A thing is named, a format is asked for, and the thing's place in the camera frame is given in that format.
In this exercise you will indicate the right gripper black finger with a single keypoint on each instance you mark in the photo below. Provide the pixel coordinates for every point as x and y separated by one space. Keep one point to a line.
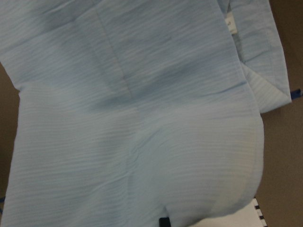
164 222

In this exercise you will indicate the light blue button shirt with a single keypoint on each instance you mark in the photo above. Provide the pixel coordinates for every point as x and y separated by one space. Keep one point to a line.
135 110

